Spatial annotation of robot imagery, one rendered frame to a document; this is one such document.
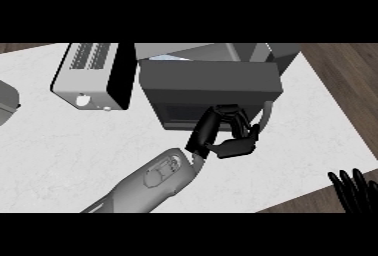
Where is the grey rounded appliance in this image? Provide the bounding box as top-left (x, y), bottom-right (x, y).
top-left (0, 79), bottom-right (22, 127)

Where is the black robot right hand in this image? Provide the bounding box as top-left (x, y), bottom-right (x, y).
top-left (326, 167), bottom-right (378, 214)

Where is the white and black toaster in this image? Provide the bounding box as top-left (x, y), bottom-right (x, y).
top-left (49, 42), bottom-right (137, 112)

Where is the grey microwave body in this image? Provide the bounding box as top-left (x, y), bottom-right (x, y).
top-left (133, 42), bottom-right (303, 76)

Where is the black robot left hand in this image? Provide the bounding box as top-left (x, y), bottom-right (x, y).
top-left (184, 103), bottom-right (261, 160)

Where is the dark grey microwave door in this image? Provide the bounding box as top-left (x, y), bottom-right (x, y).
top-left (137, 59), bottom-right (285, 135)

